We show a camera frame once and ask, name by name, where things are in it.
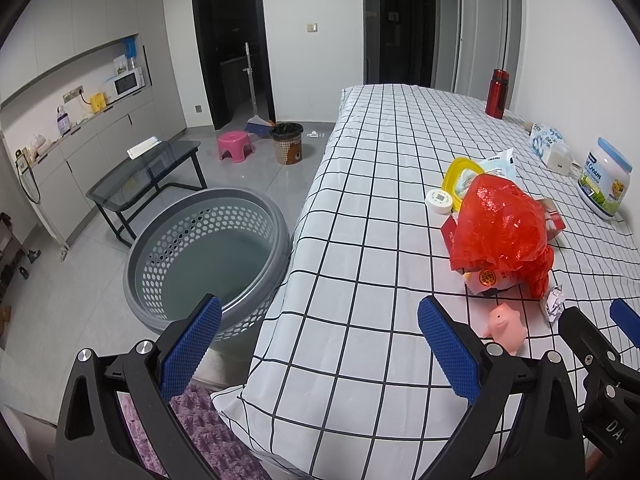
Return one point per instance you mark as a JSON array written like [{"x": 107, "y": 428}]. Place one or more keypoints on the white blue milk powder jar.
[{"x": 604, "y": 179}]

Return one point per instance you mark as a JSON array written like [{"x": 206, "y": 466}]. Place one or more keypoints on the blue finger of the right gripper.
[
  {"x": 588, "y": 344},
  {"x": 627, "y": 320}
]

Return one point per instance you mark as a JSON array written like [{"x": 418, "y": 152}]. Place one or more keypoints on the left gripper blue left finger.
[{"x": 92, "y": 439}]

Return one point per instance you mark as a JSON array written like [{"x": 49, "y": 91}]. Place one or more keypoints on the white round tape roll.
[{"x": 439, "y": 201}]

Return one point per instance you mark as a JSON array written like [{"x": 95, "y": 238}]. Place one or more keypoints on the wet wipes pack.
[{"x": 500, "y": 165}]

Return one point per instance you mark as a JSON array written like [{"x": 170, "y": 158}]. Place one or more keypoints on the clear bottle on counter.
[{"x": 63, "y": 121}]

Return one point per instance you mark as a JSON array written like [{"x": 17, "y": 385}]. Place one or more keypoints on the red water bottle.
[{"x": 497, "y": 93}]

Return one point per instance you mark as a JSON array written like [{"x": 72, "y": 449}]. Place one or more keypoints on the black glass coffee table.
[{"x": 132, "y": 185}]

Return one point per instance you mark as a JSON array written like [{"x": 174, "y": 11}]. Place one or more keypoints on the broom with blue head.
[{"x": 256, "y": 124}]

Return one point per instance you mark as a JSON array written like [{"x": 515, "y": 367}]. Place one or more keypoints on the black white checkered tablecloth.
[{"x": 342, "y": 384}]

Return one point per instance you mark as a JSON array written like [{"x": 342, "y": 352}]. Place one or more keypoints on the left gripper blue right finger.
[{"x": 545, "y": 439}]

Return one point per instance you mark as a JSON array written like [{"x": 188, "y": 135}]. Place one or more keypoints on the white paper ball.
[{"x": 552, "y": 305}]

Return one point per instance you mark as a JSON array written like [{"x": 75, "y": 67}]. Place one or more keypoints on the purple fuzzy rug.
[{"x": 227, "y": 455}]

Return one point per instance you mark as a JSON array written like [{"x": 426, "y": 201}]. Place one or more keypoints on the pink plastic stool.
[{"x": 235, "y": 145}]

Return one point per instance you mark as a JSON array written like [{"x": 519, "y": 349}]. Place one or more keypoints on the pink rubber pig toy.
[{"x": 506, "y": 328}]

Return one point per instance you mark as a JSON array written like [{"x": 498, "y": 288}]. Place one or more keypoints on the red white toothpaste box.
[{"x": 554, "y": 223}]

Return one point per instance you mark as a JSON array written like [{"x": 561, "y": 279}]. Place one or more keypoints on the yellow box on counter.
[{"x": 98, "y": 102}]

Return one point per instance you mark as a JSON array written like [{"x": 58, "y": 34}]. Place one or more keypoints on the grey perforated laundry basket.
[{"x": 232, "y": 243}]

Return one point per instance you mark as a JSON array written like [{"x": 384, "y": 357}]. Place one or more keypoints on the white microwave oven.
[{"x": 123, "y": 84}]

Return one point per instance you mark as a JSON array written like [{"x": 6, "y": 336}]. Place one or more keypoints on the grey cabinet counter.
[{"x": 54, "y": 173}]

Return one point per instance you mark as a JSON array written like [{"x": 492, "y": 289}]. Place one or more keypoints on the brown wicker trash bin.
[{"x": 287, "y": 142}]

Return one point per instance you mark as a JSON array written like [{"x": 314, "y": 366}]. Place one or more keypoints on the blue white tissue pack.
[{"x": 542, "y": 138}]

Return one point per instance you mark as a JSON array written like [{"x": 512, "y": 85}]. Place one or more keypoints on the blue water dispenser jug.
[{"x": 130, "y": 51}]

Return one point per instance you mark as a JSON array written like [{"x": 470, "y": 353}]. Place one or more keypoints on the red plastic bag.
[{"x": 501, "y": 228}]

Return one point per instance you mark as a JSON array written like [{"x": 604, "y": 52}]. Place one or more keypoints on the white rectangular box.
[{"x": 558, "y": 158}]

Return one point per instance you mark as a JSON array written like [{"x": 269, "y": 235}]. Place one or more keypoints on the red snack bag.
[{"x": 488, "y": 282}]

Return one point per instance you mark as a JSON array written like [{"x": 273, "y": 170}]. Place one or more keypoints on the white flat box on table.
[{"x": 143, "y": 147}]

